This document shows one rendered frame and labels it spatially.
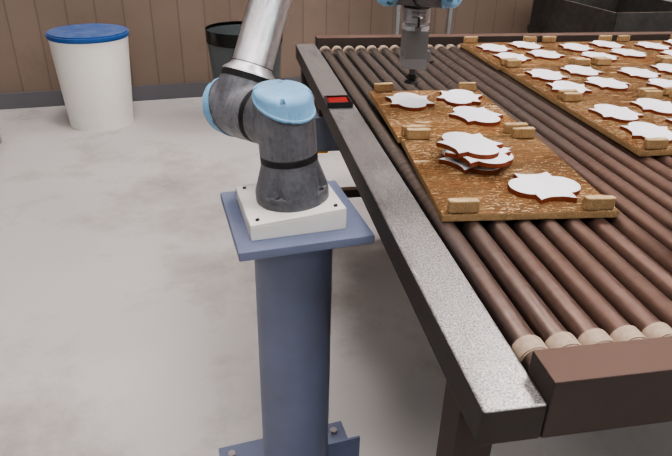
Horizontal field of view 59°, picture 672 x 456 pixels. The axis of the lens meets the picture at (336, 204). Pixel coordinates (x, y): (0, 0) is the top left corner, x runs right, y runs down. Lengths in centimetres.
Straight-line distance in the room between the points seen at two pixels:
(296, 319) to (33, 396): 118
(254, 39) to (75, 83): 320
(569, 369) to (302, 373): 74
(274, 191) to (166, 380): 114
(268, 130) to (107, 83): 328
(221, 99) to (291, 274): 38
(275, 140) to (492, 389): 60
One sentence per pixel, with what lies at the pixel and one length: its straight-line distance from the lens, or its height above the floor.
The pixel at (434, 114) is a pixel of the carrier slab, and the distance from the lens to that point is 168.
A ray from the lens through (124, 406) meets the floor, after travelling 211.
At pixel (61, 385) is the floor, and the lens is 225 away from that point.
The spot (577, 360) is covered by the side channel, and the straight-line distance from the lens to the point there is 82.
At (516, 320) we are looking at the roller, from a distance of 91.
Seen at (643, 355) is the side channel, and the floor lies 95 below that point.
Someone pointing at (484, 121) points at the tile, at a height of 95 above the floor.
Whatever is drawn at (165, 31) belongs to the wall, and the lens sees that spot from 498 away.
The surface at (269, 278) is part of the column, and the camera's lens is 125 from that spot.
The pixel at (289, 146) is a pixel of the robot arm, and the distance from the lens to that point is 112.
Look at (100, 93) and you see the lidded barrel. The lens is 436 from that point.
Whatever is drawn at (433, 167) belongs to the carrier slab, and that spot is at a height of 94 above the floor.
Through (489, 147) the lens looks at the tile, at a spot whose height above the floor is 98.
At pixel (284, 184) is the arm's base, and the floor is 96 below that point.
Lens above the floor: 145
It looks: 27 degrees down
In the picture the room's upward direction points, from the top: 1 degrees clockwise
